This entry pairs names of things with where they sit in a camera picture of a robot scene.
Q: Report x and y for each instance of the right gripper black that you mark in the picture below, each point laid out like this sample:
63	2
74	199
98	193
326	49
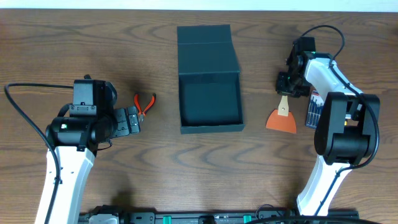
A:
281	88

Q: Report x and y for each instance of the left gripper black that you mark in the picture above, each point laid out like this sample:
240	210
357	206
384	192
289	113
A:
125	122

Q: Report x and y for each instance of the precision screwdriver set case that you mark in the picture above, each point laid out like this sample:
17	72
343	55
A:
314	111

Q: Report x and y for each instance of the orange scraper wooden handle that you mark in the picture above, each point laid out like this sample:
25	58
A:
281	119

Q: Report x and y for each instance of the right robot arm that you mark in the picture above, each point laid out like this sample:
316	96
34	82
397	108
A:
347	130

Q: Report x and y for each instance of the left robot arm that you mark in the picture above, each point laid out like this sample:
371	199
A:
74	137

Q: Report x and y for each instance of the dark green open box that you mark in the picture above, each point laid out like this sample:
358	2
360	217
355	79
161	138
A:
208	80

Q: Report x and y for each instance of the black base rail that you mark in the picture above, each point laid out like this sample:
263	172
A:
114	214

